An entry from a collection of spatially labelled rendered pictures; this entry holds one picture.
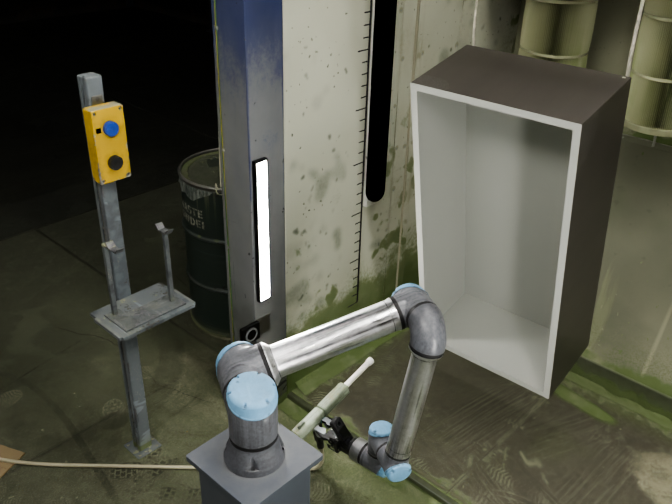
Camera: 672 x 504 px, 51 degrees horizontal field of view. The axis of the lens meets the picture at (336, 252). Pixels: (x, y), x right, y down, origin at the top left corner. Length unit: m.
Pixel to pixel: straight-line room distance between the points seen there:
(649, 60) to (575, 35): 0.39
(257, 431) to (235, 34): 1.35
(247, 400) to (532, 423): 1.70
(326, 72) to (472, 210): 0.83
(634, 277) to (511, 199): 1.02
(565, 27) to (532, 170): 0.98
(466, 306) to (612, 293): 0.80
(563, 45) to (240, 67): 1.61
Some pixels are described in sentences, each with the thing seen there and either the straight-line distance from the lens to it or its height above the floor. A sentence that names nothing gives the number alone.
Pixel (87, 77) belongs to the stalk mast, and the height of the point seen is 1.64.
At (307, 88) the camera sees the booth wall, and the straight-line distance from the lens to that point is 2.83.
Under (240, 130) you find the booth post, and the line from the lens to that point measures 2.70.
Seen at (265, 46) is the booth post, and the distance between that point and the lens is 2.64.
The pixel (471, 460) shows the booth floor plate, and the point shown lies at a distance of 3.21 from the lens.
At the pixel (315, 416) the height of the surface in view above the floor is 0.37.
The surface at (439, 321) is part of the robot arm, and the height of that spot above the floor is 1.01.
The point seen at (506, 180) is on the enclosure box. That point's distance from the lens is 2.86.
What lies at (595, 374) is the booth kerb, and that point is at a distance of 3.73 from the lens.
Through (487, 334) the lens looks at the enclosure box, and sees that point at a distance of 3.16.
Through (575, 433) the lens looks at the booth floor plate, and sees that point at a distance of 3.47.
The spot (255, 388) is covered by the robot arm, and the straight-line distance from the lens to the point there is 2.14.
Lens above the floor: 2.28
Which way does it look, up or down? 29 degrees down
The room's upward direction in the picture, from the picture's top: 2 degrees clockwise
